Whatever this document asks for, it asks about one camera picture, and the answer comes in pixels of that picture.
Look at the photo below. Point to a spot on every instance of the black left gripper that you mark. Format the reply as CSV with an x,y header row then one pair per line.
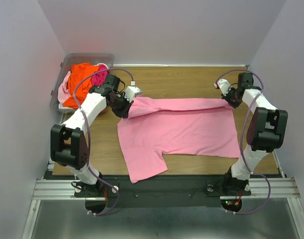
x,y
124,113

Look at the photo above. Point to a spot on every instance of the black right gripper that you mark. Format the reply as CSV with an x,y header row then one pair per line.
x,y
234,104

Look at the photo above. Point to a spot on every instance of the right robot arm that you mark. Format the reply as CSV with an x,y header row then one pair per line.
x,y
263,130

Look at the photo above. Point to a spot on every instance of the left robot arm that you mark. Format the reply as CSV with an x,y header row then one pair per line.
x,y
70,142

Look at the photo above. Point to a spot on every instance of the magenta t shirt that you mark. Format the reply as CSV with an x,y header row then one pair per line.
x,y
99,79

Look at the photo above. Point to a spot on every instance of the light pink t shirt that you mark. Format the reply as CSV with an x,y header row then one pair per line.
x,y
63,91

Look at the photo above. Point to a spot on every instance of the clear plastic bin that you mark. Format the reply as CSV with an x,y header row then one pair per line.
x,y
66,66

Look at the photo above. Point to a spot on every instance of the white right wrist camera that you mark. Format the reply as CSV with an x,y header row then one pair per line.
x,y
223,85

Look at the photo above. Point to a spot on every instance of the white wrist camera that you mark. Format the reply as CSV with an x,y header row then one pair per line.
x,y
132,91
223,85

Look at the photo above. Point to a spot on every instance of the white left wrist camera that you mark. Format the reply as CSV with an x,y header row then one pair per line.
x,y
132,91

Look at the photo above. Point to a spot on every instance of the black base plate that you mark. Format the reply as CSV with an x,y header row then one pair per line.
x,y
160,192

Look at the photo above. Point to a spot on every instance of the aluminium frame rail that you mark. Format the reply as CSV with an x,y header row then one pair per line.
x,y
280,188

